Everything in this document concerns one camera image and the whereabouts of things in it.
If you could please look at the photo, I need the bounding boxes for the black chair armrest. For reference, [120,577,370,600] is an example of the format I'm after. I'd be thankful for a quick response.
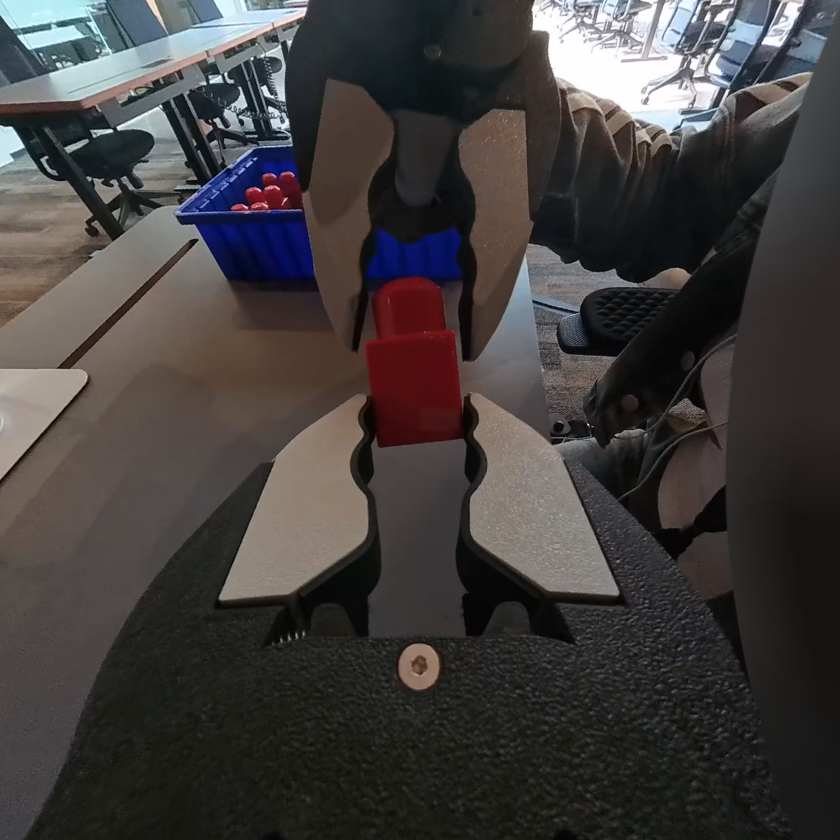
[558,287,687,357]

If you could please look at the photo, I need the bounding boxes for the long wood-edged office desk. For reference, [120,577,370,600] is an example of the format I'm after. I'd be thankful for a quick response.
[0,7,308,240]

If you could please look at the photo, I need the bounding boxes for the blue plastic bin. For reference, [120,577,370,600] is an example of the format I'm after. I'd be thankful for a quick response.
[175,146,463,290]

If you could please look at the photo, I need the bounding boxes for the pile of red mega blocks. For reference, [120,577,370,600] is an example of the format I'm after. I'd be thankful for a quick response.
[231,171,305,212]

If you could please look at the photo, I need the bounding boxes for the thin grey cable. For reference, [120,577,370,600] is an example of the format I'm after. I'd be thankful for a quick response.
[617,335,732,503]

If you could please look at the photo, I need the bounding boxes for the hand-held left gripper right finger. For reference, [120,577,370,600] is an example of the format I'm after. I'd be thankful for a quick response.
[462,392,622,605]

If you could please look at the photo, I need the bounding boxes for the red mega block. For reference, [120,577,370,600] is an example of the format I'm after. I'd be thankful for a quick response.
[365,277,466,448]

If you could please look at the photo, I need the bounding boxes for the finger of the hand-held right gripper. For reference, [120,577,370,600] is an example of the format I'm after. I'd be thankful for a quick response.
[307,79,396,350]
[458,108,532,362]

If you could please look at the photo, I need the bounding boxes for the row of office chairs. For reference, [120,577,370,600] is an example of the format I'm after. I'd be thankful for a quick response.
[551,0,821,114]

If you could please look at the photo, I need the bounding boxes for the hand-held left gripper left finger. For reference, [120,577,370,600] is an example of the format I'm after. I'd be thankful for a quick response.
[218,394,379,608]

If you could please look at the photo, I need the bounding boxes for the black office chair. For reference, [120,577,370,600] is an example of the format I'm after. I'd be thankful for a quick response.
[189,82,263,151]
[29,126,166,237]

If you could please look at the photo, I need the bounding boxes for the person's right forearm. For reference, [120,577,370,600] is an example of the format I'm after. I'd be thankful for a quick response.
[527,72,816,284]

